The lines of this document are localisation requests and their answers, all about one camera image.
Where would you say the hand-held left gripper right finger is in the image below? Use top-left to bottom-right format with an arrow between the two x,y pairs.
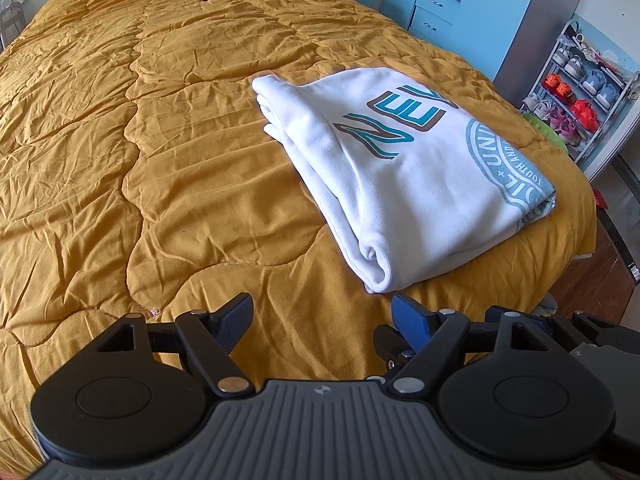
385,294 -> 551,403

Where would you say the blue and white wardrobe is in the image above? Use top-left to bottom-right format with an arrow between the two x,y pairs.
382,0 -> 593,91

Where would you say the mustard yellow quilt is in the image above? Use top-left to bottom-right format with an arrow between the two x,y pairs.
0,0 -> 598,476

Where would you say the black metal frame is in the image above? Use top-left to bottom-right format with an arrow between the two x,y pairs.
597,154 -> 640,286

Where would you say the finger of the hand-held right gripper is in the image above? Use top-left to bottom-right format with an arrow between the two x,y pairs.
484,305 -> 557,335
374,324 -> 417,369

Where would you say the grey folding stool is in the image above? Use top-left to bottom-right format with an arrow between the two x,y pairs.
0,0 -> 26,51

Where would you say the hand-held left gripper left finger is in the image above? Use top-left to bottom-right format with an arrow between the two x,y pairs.
95,292 -> 256,396

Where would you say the group of assorted shoes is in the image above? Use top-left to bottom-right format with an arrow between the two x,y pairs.
532,42 -> 621,143

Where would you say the white printed sweatshirt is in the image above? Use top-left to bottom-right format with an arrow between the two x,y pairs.
251,66 -> 557,295

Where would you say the green plastic object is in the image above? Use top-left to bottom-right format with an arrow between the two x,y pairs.
522,112 -> 569,156

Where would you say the white metal shoe rack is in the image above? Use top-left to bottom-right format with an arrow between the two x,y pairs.
520,19 -> 640,163

